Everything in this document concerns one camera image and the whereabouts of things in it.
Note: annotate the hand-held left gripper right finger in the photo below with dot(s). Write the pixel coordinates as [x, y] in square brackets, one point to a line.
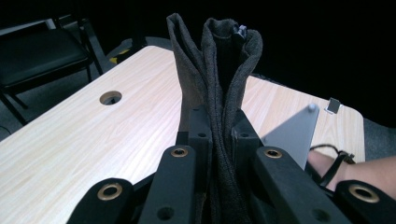
[244, 137]

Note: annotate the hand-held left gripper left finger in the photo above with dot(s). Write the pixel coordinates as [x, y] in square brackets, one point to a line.
[202, 137]

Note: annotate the black pleated skirt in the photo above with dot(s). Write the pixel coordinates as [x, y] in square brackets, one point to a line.
[218, 77]

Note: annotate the hazard-striped black stand base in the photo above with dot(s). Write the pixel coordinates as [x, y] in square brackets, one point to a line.
[124, 51]

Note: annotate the black folding chair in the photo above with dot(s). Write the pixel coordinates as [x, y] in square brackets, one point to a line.
[37, 56]

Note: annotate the grey table edge bracket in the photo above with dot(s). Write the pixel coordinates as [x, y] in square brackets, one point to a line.
[333, 105]

